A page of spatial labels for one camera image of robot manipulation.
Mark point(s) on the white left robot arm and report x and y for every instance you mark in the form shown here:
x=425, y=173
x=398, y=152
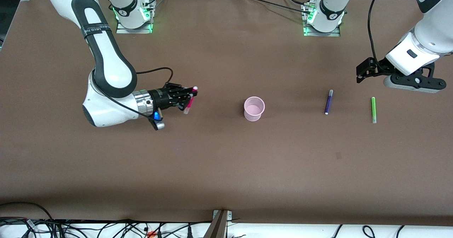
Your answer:
x=431, y=36

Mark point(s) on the purple pen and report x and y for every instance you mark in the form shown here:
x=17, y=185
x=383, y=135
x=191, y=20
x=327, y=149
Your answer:
x=328, y=103

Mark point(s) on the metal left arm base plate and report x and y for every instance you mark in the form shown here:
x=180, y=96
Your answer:
x=332, y=34

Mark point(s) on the pink pen holder cup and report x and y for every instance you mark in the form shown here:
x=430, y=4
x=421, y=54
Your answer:
x=254, y=117

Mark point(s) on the green pen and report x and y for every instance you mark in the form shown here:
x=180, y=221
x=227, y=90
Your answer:
x=373, y=109

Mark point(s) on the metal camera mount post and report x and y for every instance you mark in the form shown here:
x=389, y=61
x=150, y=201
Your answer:
x=217, y=227

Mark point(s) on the pink pen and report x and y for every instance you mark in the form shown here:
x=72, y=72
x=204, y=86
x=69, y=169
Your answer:
x=189, y=105

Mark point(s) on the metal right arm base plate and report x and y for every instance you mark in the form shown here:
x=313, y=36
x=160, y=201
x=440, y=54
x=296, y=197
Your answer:
x=122, y=30

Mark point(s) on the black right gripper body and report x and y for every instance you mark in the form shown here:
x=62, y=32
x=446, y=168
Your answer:
x=161, y=98

